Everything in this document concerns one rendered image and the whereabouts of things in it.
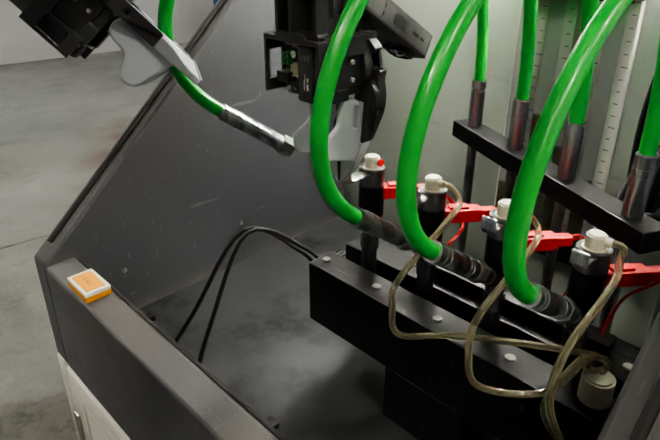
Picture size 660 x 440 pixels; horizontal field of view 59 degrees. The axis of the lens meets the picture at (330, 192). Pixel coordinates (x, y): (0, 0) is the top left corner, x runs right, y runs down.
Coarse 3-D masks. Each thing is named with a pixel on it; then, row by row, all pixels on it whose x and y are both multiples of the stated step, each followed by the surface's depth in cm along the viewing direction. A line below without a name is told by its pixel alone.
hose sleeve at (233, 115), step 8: (224, 104) 62; (224, 112) 61; (232, 112) 61; (240, 112) 62; (224, 120) 61; (232, 120) 62; (240, 120) 62; (248, 120) 62; (240, 128) 62; (248, 128) 63; (256, 128) 63; (264, 128) 64; (256, 136) 63; (264, 136) 64; (272, 136) 64; (280, 136) 65; (272, 144) 65; (280, 144) 65
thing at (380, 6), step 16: (384, 0) 52; (368, 16) 51; (384, 16) 52; (400, 16) 53; (384, 32) 54; (400, 32) 54; (416, 32) 56; (384, 48) 59; (400, 48) 57; (416, 48) 56
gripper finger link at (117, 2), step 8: (104, 0) 52; (112, 0) 51; (120, 0) 51; (112, 8) 52; (120, 8) 52; (128, 8) 52; (120, 16) 53; (128, 16) 52; (136, 16) 52; (128, 24) 53; (136, 24) 53; (144, 24) 53; (144, 32) 53; (152, 32) 53; (160, 32) 53; (152, 40) 54
